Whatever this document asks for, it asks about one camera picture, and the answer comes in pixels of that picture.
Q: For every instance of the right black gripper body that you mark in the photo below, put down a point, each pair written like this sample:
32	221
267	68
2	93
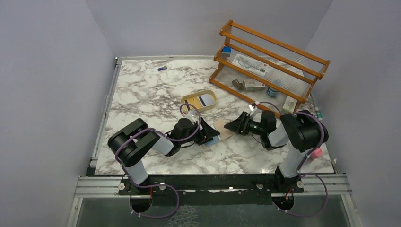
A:
245	122

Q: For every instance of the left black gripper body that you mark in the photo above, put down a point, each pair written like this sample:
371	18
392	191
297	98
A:
204	135

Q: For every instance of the beige card holder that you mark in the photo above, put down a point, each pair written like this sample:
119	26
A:
225	134

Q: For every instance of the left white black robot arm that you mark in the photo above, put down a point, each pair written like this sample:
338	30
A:
134	141

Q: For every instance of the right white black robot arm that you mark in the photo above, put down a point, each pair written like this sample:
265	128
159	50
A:
305	133

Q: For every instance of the grey card in tray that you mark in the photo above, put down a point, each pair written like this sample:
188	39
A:
206	100

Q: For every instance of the beige oval tray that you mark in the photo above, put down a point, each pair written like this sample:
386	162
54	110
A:
207	91

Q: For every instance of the green white small box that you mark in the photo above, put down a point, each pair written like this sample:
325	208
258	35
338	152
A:
289	105

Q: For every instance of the small grey box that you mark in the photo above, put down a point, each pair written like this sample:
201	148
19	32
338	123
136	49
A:
253	85

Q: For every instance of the metal binder clip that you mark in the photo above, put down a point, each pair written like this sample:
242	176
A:
237	84

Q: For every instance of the orange wooden shelf rack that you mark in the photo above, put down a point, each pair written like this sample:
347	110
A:
292	71

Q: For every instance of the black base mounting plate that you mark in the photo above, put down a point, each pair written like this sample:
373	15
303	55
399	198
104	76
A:
203	190

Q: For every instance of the green white tube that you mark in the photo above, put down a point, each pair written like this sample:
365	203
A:
318	113

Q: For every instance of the pink round cap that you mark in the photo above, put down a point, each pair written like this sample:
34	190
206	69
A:
316	153

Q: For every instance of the clear printed packet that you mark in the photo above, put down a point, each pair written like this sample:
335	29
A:
251	65

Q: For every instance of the blue grey eraser block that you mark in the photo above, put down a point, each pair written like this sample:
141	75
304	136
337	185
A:
226	51

